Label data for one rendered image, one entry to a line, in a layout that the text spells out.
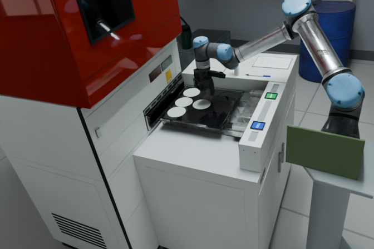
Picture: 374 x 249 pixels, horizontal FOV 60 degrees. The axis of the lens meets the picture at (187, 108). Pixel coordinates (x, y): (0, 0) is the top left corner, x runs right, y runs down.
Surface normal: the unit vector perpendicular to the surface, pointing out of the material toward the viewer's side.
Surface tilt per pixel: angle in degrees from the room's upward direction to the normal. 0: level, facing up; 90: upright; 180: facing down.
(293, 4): 40
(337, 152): 90
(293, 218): 0
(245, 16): 90
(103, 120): 90
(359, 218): 0
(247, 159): 90
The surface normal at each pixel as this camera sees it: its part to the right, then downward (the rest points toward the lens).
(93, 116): 0.90, 0.13
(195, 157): -0.13, -0.83
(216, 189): -0.42, 0.54
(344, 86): -0.44, -0.10
